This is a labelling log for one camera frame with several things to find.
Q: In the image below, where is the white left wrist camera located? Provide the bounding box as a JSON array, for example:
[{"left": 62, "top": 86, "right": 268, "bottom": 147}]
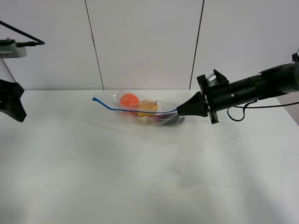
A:
[{"left": 0, "top": 39, "right": 27, "bottom": 59}]

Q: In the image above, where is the yellow pear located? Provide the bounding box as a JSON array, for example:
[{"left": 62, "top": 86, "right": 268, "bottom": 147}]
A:
[{"left": 137, "top": 100, "right": 158, "bottom": 117}]

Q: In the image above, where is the clear blue-zip plastic bag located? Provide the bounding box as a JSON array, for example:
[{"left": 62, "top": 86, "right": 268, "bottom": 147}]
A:
[{"left": 92, "top": 91, "right": 185, "bottom": 126}]

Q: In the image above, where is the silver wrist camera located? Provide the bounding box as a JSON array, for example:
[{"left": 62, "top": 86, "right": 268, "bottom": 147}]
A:
[{"left": 206, "top": 73, "right": 219, "bottom": 87}]

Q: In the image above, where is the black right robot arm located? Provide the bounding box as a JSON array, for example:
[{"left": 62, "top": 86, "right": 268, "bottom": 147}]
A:
[{"left": 177, "top": 63, "right": 299, "bottom": 124}]

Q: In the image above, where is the purple eggplant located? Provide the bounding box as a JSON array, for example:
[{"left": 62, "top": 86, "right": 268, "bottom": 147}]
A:
[{"left": 137, "top": 113, "right": 185, "bottom": 126}]

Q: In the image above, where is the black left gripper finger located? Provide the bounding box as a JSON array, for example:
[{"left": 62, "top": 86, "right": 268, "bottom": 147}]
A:
[{"left": 0, "top": 80, "right": 27, "bottom": 122}]

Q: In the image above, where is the orange tomato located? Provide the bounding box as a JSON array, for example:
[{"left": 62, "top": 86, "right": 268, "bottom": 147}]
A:
[{"left": 120, "top": 93, "right": 140, "bottom": 116}]

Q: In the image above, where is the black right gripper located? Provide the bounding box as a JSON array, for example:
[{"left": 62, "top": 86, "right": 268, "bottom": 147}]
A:
[{"left": 177, "top": 70, "right": 234, "bottom": 124}]

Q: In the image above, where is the black left camera cable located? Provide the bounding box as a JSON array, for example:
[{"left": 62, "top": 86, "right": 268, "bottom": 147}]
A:
[{"left": 0, "top": 20, "right": 45, "bottom": 46}]

